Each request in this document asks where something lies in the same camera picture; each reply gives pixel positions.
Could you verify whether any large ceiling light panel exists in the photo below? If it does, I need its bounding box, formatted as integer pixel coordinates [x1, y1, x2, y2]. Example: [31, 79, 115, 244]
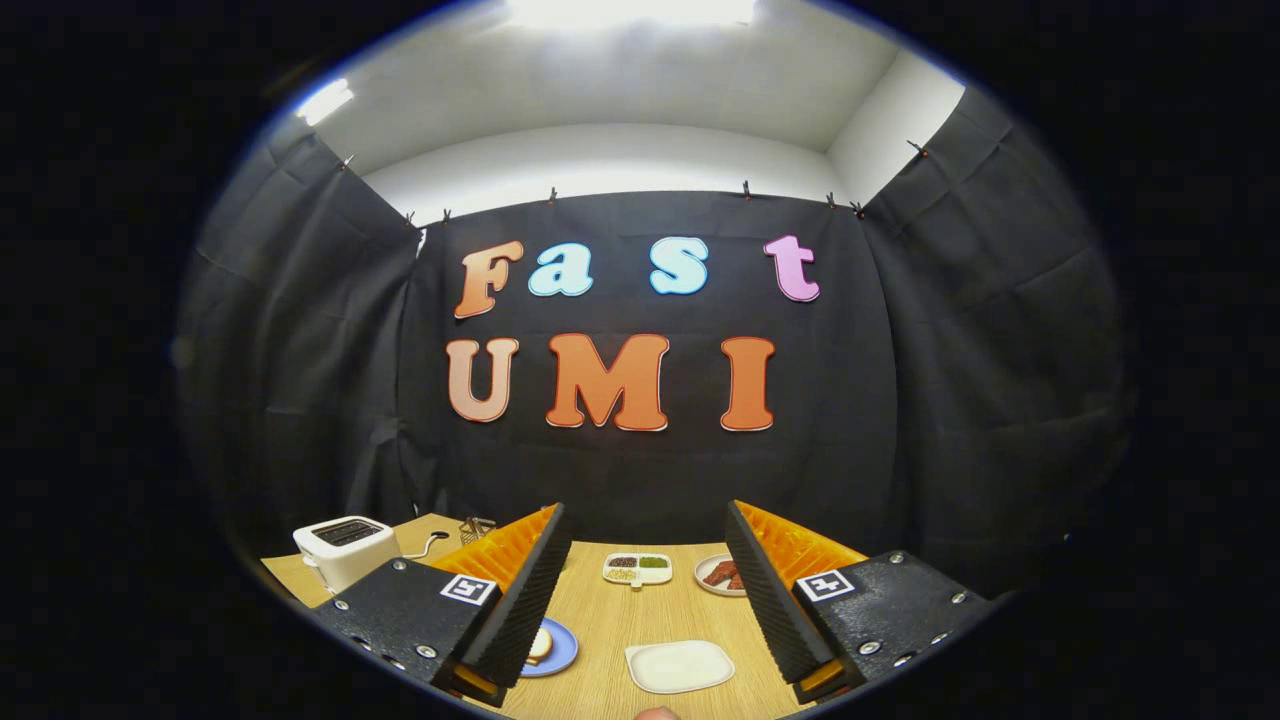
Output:
[505, 0, 758, 29]

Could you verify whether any white rounded rectangular tray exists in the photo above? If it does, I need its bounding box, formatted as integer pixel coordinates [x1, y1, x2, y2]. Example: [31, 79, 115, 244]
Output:
[625, 640, 736, 695]

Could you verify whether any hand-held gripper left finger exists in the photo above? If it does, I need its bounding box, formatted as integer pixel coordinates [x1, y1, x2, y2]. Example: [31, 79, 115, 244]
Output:
[312, 502, 574, 707]

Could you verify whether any blue round plate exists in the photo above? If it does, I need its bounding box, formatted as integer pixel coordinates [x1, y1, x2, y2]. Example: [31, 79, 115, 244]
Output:
[520, 617, 580, 679]

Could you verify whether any small ceiling light panel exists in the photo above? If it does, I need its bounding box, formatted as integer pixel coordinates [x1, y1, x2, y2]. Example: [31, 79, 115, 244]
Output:
[295, 78, 356, 126]

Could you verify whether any white divided dish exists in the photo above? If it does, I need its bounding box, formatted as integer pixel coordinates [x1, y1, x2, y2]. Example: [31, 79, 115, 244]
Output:
[602, 552, 674, 589]

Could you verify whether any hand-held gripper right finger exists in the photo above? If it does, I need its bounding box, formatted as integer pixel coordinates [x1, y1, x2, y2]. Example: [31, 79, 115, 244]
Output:
[724, 499, 994, 705]

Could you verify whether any row of small cloth clips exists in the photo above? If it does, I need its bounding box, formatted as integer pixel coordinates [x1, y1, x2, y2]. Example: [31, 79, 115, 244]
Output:
[340, 140, 931, 226]

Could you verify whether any white round plate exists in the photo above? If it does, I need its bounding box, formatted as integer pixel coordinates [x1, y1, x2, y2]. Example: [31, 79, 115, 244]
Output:
[694, 554, 748, 598]

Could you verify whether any black backdrop cloth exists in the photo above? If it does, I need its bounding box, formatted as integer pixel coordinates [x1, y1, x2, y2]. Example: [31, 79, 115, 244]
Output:
[172, 85, 1141, 601]

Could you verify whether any white toaster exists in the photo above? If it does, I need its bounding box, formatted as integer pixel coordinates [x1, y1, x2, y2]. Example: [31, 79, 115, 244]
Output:
[293, 517, 401, 595]

